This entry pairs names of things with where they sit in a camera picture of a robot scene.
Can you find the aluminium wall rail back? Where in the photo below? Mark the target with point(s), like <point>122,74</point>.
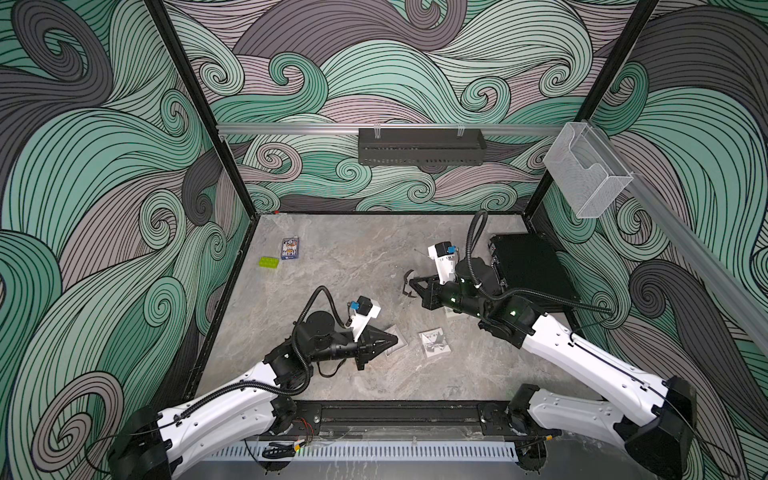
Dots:
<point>304,128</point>

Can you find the right black corner post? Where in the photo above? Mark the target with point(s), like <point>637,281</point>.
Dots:
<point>615,60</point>

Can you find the clear acrylic wall holder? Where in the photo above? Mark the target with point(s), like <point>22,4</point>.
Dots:
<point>587,169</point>

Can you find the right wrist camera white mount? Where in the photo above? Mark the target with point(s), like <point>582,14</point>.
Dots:
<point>444,255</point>

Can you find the green toy building brick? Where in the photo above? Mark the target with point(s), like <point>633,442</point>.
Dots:
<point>268,262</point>

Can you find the blue playing card box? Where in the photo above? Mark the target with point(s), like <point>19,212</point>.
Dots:
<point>290,248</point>

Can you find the aluminium wall rail right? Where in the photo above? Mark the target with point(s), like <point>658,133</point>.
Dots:
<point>715,214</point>

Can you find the white slotted cable duct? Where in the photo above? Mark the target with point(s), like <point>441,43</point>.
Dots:
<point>410,450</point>

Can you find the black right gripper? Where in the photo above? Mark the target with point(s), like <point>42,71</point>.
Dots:
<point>429,294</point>

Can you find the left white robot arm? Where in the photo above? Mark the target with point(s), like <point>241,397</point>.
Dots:
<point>166,444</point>

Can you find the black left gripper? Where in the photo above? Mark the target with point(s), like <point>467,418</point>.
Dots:
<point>370,344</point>

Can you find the black case on table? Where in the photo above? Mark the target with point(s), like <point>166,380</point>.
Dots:
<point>525,260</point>

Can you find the aluminium wall rail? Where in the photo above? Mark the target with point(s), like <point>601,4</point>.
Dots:
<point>715,214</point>
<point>304,128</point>

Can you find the black wall tray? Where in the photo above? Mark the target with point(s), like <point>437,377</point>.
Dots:
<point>431,148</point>

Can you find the black corner frame post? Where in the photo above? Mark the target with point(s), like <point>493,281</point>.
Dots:
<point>174,47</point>

